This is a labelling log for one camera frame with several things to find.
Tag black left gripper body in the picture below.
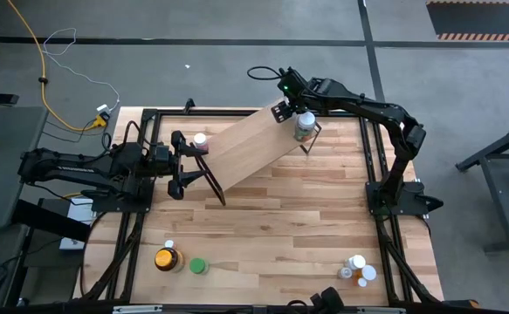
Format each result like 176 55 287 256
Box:
142 129 186 201

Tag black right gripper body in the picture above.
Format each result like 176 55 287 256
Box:
278 65 315 114

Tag pink bottle white cap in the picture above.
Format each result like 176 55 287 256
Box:
192 132 210 153

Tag fruit label bottle white cap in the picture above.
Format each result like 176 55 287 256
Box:
293 111 317 143

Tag fish oil bottle yellow cap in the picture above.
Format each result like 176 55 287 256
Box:
154 247 185 274

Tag green cap medicine bottle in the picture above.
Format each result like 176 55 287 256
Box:
189 257 210 276

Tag white square bottle blue label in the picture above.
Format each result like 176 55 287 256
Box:
346 254 368 272

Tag orange vial white cap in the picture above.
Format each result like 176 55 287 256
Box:
353 264 378 283

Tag wooden shelf black metal legs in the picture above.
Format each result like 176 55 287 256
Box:
191 99 324 207

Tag white electronics box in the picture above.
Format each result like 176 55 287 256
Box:
58 195 97 252

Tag black desk beam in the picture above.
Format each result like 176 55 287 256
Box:
11 199 93 243

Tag black mat hazard stripe edge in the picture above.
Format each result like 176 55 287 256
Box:
425 0 509 43

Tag dark grey metal stand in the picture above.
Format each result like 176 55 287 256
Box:
454 118 509 255

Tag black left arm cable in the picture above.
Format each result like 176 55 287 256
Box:
100 119 150 154

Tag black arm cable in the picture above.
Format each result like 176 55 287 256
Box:
100 119 150 154
246 65 285 82

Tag black aluminium table frame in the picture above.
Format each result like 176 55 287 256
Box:
73 96 443 306

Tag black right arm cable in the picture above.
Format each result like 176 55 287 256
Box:
246 65 285 82

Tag thin white cable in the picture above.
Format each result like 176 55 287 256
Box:
41 27 121 113

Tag yellow power cable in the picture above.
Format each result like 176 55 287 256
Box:
5 0 110 133

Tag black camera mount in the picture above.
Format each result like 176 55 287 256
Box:
309 286 346 307

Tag black orange handle tool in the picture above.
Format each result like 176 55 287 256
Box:
443 297 481 310

